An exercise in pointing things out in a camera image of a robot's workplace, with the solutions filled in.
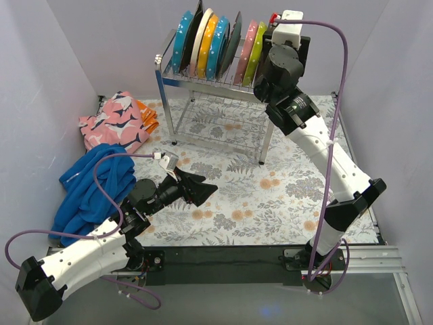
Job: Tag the orange dotted plate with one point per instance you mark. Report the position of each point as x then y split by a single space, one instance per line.
205 46

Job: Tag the aluminium frame rail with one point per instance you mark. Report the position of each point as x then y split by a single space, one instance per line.
382 259

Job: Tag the dark green brown plate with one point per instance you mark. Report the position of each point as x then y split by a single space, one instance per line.
233 43

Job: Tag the steel dish rack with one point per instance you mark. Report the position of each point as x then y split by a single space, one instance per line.
211 114

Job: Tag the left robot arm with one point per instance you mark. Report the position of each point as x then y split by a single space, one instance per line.
44 284

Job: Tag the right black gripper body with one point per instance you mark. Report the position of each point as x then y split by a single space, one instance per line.
306 47

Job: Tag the leftmost blue dotted plate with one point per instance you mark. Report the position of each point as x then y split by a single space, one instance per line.
180 37

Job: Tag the lime green dotted plate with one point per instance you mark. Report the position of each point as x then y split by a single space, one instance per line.
254 55

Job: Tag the blue fleece cloth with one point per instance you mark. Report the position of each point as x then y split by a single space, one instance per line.
84 206

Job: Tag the blue dotted plate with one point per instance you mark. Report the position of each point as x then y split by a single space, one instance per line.
180 37
217 46

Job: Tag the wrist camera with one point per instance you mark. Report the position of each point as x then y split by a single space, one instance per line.
169 163
288 33

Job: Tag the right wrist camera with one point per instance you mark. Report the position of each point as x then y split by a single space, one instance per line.
288 33

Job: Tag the cream white plate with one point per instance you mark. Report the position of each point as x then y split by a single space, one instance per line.
198 41

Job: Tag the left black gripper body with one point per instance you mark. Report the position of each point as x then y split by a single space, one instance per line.
185 189

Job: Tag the teal floral plate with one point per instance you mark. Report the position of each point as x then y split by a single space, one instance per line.
261 70

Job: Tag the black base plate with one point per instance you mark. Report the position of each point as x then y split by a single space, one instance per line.
275 264

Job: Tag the pink dotted plate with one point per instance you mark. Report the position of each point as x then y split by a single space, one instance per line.
245 53

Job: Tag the orange cloth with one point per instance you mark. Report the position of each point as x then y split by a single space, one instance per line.
148 117

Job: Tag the pink whale pattern cloth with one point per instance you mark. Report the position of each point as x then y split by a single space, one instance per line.
119 122

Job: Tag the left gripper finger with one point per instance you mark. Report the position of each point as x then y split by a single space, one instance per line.
202 193
191 178

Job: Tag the floral table mat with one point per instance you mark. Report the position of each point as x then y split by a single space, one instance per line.
278 202

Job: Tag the black square plate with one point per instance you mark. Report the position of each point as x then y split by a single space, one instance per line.
191 35

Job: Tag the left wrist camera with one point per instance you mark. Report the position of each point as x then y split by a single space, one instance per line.
169 163

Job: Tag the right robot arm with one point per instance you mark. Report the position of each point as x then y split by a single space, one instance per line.
349 192

